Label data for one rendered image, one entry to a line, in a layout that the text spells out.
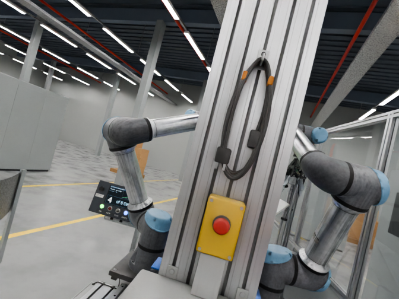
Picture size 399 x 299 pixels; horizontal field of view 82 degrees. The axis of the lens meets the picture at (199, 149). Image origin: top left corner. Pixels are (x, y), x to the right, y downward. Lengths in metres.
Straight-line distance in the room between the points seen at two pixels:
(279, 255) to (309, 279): 0.14
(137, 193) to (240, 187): 0.59
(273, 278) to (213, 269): 0.45
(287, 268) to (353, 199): 0.35
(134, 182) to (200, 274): 0.57
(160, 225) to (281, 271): 0.49
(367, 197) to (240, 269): 0.46
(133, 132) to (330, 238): 0.79
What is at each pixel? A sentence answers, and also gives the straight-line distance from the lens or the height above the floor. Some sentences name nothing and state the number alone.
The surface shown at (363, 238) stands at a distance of 1.60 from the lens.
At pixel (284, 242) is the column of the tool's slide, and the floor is 0.98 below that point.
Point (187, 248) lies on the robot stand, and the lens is 0.64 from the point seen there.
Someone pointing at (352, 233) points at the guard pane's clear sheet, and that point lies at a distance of 1.71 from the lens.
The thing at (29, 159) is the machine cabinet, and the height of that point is 0.32.
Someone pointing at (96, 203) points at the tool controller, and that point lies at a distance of 1.53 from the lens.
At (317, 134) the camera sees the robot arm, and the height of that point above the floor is 1.77.
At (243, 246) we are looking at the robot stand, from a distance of 0.62.
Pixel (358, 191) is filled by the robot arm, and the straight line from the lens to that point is 0.87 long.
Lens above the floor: 1.55
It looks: 1 degrees up
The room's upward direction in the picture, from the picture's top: 14 degrees clockwise
